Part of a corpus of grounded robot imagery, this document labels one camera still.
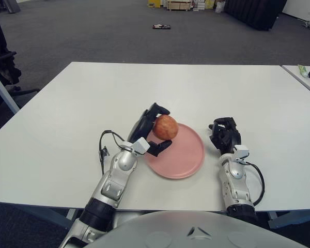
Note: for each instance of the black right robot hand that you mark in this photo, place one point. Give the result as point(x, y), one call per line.
point(227, 137)

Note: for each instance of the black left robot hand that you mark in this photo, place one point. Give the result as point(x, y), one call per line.
point(142, 126)

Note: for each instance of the red yellow apple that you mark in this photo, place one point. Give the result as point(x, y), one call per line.
point(166, 127)

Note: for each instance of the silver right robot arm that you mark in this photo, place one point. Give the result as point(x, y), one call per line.
point(235, 186)

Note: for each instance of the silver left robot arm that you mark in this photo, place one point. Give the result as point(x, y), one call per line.
point(113, 180)

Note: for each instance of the pink round plate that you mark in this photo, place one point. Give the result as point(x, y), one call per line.
point(180, 157)

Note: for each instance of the white right wrist module box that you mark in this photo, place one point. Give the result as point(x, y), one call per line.
point(241, 151)

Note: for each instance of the white wrist module box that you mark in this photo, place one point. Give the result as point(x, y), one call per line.
point(140, 146)
point(241, 151)

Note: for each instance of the white left wrist module box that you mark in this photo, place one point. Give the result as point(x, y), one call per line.
point(140, 146)

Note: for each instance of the green white tube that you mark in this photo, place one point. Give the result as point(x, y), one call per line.
point(302, 70)

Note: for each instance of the grey robot torso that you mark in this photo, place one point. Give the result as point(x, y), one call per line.
point(196, 232)

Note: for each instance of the black flat tray with items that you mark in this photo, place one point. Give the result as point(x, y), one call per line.
point(161, 26)

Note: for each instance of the yellow box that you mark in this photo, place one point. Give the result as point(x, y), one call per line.
point(154, 3)

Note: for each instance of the wooden crate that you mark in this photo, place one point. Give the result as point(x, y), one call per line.
point(179, 5)

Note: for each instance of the black curtain partition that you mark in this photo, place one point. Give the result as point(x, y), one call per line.
point(255, 13)

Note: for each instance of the white plastic bag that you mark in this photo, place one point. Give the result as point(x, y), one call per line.
point(219, 7)

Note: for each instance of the stacked white cartons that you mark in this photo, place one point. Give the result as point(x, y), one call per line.
point(203, 4)

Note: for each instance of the white desk leg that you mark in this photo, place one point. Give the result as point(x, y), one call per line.
point(3, 90)

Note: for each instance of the black office chair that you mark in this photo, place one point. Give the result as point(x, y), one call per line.
point(1, 59)

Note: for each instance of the grey cabinet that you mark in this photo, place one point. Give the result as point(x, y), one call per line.
point(13, 5)

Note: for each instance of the grey table frame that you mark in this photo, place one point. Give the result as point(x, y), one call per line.
point(292, 220)

